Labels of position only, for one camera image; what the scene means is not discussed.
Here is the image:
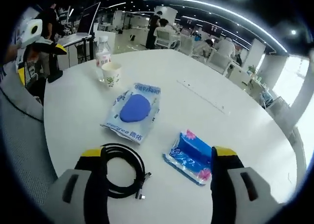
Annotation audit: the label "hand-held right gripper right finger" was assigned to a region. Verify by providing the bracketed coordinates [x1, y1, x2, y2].
[210, 146, 281, 224]

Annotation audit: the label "blue tissue pack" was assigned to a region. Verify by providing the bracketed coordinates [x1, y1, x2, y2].
[162, 129, 213, 187]

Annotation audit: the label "silver laptop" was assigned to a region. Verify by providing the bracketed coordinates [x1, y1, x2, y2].
[57, 32, 93, 47]

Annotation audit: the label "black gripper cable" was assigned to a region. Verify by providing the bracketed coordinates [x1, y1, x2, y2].
[0, 89, 45, 123]

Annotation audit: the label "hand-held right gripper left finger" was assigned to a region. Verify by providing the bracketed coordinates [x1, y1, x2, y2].
[48, 147, 110, 224]

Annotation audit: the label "table cable cover plate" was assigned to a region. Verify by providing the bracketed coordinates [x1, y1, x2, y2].
[176, 79, 225, 114]

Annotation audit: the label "small black oval object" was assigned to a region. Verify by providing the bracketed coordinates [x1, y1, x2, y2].
[47, 70, 64, 84]

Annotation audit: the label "standing desk black legs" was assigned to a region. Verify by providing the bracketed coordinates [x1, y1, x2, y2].
[57, 34, 95, 63]

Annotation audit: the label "white table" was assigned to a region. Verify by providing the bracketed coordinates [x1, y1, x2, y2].
[43, 49, 305, 224]

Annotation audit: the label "white paper cup green print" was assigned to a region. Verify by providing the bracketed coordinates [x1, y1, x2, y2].
[101, 62, 123, 88]

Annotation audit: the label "packaged blue sponge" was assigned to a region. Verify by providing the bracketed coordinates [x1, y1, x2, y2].
[100, 82, 161, 146]

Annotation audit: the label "white office chair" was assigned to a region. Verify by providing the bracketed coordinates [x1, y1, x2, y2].
[208, 53, 232, 75]
[154, 29, 178, 49]
[180, 34, 195, 56]

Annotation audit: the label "clear plastic water bottle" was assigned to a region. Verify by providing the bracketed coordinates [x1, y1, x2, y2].
[95, 35, 112, 84]

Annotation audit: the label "person's left hand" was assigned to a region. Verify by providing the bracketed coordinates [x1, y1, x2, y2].
[6, 44, 20, 62]

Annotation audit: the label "grey mesh office chair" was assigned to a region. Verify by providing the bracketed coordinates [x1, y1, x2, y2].
[0, 74, 58, 205]

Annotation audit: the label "curved ceiling light strip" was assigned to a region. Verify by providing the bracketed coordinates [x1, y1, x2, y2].
[143, 0, 289, 54]

